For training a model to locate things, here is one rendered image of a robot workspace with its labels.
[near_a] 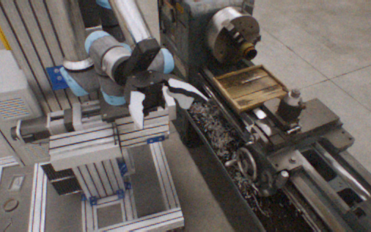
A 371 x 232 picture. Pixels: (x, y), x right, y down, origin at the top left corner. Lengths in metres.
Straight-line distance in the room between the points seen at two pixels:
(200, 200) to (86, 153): 1.24
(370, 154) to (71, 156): 2.43
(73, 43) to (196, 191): 1.58
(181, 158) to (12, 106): 1.45
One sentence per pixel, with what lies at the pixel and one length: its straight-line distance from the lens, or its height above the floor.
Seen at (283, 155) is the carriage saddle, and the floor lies 0.91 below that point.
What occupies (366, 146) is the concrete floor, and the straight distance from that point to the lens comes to 2.95.
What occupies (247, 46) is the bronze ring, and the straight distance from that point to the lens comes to 1.63.
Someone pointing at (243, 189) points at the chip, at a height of 0.56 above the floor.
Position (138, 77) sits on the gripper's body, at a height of 1.59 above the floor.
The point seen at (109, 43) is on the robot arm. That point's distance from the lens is 0.70.
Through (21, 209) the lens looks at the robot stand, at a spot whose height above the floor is 0.21.
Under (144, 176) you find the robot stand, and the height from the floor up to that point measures 0.21.
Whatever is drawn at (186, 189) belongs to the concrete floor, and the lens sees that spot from 2.25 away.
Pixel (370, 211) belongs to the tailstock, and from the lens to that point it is 1.32.
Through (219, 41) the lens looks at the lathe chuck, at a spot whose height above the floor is 1.11.
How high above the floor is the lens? 1.95
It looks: 45 degrees down
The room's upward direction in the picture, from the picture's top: straight up
